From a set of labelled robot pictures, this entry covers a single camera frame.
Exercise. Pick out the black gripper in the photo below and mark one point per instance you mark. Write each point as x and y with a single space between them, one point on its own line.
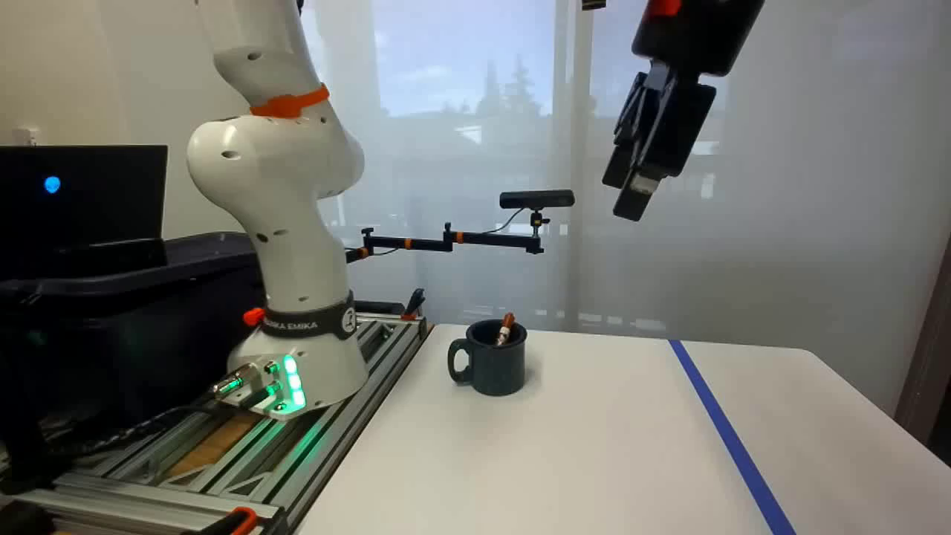
670 102

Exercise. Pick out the red Expo marker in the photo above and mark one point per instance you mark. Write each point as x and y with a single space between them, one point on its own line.
505 328

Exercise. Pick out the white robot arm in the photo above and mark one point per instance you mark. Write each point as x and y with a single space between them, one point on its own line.
275 160

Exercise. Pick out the dark blue mug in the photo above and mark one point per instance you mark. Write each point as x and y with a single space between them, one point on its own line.
485 364

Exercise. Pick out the blue tape strip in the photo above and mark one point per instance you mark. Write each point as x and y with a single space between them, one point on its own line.
758 487

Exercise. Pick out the orange clamp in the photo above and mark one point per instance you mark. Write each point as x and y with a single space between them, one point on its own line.
242 521

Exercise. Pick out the black monitor with blue light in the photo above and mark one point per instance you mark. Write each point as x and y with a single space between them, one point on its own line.
82 208

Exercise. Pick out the black storage bin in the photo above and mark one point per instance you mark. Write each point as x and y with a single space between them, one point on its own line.
127 343

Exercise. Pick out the aluminium extrusion base frame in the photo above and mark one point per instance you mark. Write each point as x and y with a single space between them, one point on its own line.
217 457

